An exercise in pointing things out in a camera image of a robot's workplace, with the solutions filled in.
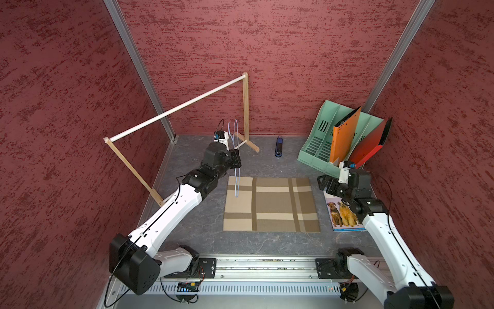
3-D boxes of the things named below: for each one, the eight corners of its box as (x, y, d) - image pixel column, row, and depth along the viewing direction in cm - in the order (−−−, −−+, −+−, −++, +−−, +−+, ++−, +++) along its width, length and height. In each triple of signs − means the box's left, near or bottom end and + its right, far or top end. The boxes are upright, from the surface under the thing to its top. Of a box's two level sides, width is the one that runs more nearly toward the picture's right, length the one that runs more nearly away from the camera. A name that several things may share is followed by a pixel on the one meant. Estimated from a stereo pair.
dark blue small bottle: (274, 156, 114) (274, 153, 111) (276, 138, 124) (276, 135, 121) (281, 157, 113) (282, 154, 111) (282, 139, 123) (283, 135, 121)
